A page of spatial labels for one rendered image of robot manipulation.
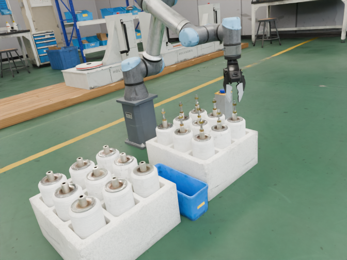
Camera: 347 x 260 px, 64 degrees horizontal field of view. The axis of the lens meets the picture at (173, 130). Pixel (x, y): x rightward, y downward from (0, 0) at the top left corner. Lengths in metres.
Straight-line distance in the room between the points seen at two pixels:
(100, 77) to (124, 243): 2.47
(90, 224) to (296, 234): 0.69
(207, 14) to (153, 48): 3.26
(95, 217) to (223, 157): 0.59
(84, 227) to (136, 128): 0.91
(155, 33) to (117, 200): 0.99
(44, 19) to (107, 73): 4.37
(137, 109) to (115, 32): 2.01
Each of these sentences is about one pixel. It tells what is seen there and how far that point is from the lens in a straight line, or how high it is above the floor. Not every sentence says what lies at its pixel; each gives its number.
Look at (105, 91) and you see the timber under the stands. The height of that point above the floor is 0.03.
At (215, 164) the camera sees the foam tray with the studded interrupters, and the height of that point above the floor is 0.15.
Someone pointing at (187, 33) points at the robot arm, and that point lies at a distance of 1.18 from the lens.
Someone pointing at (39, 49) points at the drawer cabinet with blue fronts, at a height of 0.35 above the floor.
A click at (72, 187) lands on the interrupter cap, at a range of 1.00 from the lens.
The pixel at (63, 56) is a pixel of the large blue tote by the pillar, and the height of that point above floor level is 0.24.
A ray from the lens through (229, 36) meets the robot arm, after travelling 1.23.
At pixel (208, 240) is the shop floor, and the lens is 1.06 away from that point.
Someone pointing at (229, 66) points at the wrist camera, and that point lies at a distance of 1.23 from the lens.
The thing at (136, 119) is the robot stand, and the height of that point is 0.19.
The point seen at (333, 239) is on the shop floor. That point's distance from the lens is 1.12.
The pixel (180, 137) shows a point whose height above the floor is 0.24.
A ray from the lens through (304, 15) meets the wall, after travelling 6.22.
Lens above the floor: 0.75
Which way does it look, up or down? 23 degrees down
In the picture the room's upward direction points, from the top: 7 degrees counter-clockwise
